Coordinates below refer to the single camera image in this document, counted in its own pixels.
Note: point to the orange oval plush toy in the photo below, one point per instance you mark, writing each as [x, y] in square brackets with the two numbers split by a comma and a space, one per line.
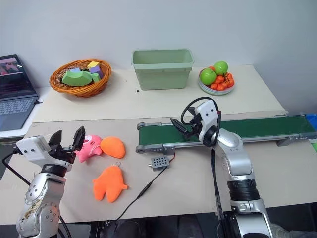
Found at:
[112, 147]

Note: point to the bright green object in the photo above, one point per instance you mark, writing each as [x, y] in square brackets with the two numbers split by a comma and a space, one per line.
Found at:
[314, 146]

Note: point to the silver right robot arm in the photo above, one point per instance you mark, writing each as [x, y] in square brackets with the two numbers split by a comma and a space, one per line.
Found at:
[237, 163]

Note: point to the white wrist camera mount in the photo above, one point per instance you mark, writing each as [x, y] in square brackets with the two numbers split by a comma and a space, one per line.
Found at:
[206, 114]
[31, 148]

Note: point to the small green foam block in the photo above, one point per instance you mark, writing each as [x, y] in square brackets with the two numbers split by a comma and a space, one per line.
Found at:
[96, 78]

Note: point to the yellow and purple foam block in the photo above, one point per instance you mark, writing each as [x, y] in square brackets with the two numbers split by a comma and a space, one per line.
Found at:
[93, 65]

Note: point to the bowl of fruit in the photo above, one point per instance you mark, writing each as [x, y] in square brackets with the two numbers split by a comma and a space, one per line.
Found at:
[218, 91]

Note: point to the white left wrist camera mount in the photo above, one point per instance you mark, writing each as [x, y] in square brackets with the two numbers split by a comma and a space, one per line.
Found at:
[31, 148]

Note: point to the orange wicker basket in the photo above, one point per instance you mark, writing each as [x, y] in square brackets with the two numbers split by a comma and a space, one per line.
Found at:
[79, 90]

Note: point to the pink pig plush toy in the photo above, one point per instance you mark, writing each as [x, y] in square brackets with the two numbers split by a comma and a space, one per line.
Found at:
[90, 148]

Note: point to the green arched foam block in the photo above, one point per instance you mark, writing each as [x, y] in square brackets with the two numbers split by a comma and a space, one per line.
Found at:
[75, 78]

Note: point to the small orange toy fruit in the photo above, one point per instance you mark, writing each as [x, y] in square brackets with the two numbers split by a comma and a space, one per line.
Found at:
[229, 77]
[230, 83]
[219, 79]
[212, 68]
[222, 86]
[214, 86]

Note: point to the blue plastic crate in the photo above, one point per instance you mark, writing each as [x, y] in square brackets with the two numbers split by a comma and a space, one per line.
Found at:
[312, 120]

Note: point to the green toy apple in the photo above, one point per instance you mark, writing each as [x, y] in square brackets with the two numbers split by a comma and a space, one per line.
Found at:
[207, 76]
[221, 67]

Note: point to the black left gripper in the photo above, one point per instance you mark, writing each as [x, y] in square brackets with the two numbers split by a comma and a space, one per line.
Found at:
[63, 153]

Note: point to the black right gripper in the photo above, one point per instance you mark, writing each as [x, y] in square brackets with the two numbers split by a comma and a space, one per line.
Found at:
[194, 129]

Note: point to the pale green plastic bin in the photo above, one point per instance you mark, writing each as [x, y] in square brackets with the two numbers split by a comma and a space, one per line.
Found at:
[162, 72]

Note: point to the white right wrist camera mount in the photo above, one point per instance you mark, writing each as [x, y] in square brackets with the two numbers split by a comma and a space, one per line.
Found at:
[206, 114]

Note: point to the green conveyor belt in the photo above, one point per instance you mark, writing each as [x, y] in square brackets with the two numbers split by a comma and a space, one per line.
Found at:
[260, 127]

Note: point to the grey perforated control box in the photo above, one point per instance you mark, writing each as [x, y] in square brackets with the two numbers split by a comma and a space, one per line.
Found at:
[159, 163]

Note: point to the orange plush toy keychain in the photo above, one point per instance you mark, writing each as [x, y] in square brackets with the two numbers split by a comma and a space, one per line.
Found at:
[109, 183]

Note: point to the grey laptop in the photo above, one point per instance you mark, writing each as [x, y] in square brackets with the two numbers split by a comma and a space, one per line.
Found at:
[15, 109]

